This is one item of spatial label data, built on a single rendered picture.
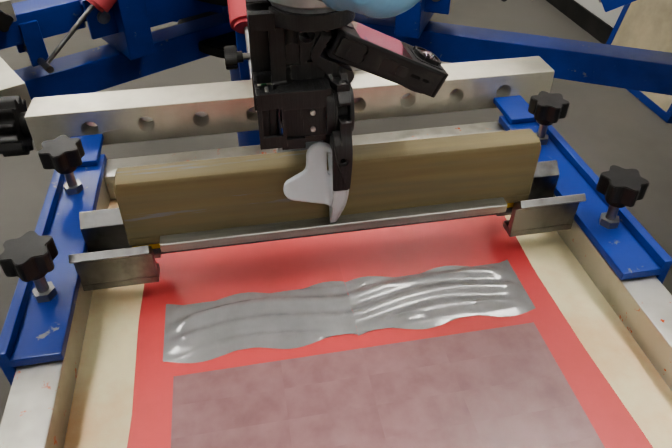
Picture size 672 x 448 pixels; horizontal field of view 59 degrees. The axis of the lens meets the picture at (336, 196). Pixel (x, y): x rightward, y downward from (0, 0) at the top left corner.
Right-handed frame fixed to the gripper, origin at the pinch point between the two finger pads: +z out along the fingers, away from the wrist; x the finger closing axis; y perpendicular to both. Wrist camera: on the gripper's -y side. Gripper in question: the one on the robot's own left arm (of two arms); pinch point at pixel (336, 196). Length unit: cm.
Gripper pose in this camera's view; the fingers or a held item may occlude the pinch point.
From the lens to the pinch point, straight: 59.5
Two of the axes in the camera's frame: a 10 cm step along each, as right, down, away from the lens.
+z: 0.0, 7.9, 6.1
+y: -9.8, 1.1, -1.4
